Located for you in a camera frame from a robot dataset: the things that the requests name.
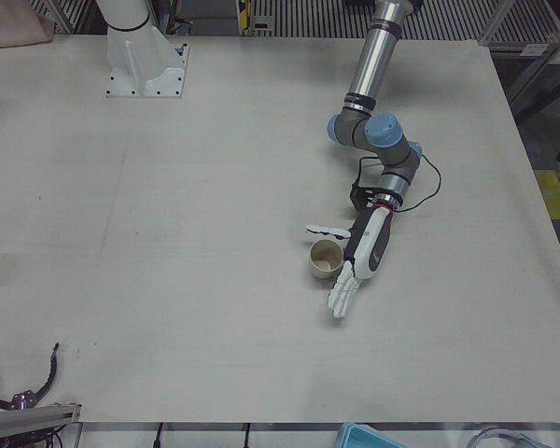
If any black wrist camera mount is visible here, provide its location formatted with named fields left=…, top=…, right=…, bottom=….
left=349, top=180, right=379, bottom=210

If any white and grey robot hand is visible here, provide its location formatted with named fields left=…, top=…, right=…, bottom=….
left=304, top=206, right=396, bottom=321

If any grey headset band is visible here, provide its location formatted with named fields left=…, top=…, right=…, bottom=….
left=466, top=425, right=538, bottom=448

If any aluminium profile bar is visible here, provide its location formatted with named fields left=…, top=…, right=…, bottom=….
left=0, top=401, right=83, bottom=440

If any black curved claw tool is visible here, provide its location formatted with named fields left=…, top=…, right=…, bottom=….
left=0, top=343, right=61, bottom=412

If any yellow and black post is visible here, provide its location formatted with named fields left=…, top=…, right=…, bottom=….
left=235, top=0, right=254, bottom=35

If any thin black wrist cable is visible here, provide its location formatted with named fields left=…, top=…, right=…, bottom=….
left=354, top=152, right=444, bottom=215

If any teal plastic box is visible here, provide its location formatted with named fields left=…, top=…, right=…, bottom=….
left=334, top=409, right=393, bottom=448

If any beige fabric bag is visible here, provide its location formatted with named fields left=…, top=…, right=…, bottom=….
left=0, top=0, right=53, bottom=49

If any aluminium frame structure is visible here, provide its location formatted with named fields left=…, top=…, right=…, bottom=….
left=477, top=0, right=560, bottom=164

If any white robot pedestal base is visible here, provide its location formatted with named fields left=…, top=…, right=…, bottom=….
left=94, top=0, right=191, bottom=101

